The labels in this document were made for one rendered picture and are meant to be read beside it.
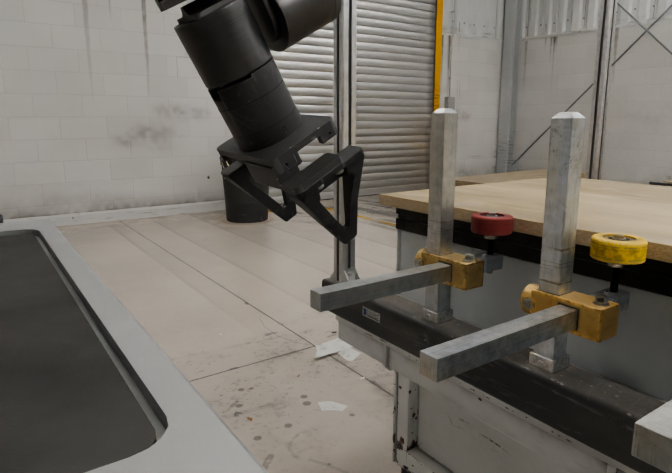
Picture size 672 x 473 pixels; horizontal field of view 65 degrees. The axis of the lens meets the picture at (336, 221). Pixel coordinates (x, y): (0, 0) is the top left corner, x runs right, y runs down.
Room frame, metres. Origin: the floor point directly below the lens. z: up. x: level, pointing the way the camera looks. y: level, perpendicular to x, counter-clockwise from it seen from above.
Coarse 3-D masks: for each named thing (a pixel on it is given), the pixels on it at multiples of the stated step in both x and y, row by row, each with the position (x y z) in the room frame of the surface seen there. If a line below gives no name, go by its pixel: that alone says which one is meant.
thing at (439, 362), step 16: (608, 288) 0.84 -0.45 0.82; (624, 304) 0.81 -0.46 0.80; (512, 320) 0.70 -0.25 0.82; (528, 320) 0.70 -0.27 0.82; (544, 320) 0.70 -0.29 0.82; (560, 320) 0.71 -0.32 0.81; (576, 320) 0.74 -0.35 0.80; (464, 336) 0.64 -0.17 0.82; (480, 336) 0.64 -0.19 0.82; (496, 336) 0.64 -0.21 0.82; (512, 336) 0.65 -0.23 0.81; (528, 336) 0.67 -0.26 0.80; (544, 336) 0.69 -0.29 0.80; (432, 352) 0.59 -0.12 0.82; (448, 352) 0.59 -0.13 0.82; (464, 352) 0.60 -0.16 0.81; (480, 352) 0.62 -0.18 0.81; (496, 352) 0.64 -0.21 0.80; (512, 352) 0.65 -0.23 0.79; (432, 368) 0.58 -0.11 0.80; (448, 368) 0.59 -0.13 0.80; (464, 368) 0.60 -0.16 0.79
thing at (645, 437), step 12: (660, 408) 0.41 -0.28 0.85; (648, 420) 0.40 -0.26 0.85; (660, 420) 0.40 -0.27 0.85; (636, 432) 0.39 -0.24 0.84; (648, 432) 0.38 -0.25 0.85; (660, 432) 0.38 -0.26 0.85; (636, 444) 0.39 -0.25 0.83; (648, 444) 0.38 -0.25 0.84; (660, 444) 0.38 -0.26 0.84; (636, 456) 0.39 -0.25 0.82; (648, 456) 0.38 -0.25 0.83; (660, 456) 0.38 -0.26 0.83; (660, 468) 0.37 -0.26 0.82
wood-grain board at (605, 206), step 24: (408, 192) 1.41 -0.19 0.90; (456, 192) 1.41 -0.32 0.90; (480, 192) 1.41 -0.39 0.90; (504, 192) 1.41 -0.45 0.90; (528, 192) 1.41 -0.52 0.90; (600, 192) 1.41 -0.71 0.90; (624, 192) 1.41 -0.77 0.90; (648, 192) 1.41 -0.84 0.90; (456, 216) 1.16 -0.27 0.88; (528, 216) 1.05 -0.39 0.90; (600, 216) 1.05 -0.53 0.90; (624, 216) 1.05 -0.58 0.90; (648, 216) 1.05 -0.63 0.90; (576, 240) 0.92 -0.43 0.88; (648, 240) 0.83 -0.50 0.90
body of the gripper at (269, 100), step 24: (264, 72) 0.41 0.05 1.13; (216, 96) 0.42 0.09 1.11; (240, 96) 0.40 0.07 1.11; (264, 96) 0.41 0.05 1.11; (288, 96) 0.43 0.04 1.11; (240, 120) 0.41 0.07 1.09; (264, 120) 0.41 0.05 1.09; (288, 120) 0.42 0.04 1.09; (312, 120) 0.43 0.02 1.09; (240, 144) 0.43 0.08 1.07; (264, 144) 0.42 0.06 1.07; (288, 144) 0.40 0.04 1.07; (288, 168) 0.40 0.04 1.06
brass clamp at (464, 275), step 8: (424, 248) 1.04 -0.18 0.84; (416, 256) 1.02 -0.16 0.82; (424, 256) 1.00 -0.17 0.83; (432, 256) 0.98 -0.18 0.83; (440, 256) 0.97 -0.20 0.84; (448, 256) 0.97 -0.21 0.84; (456, 256) 0.97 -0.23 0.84; (464, 256) 0.97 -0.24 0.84; (416, 264) 1.01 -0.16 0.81; (424, 264) 1.00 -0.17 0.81; (448, 264) 0.95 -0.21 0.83; (456, 264) 0.93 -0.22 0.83; (464, 264) 0.92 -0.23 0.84; (472, 264) 0.93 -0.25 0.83; (480, 264) 0.94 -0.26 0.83; (456, 272) 0.93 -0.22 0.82; (464, 272) 0.92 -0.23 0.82; (472, 272) 0.93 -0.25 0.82; (480, 272) 0.94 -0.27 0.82; (456, 280) 0.93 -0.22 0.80; (464, 280) 0.92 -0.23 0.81; (472, 280) 0.93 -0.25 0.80; (480, 280) 0.94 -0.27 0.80; (464, 288) 0.92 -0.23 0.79; (472, 288) 0.93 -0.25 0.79
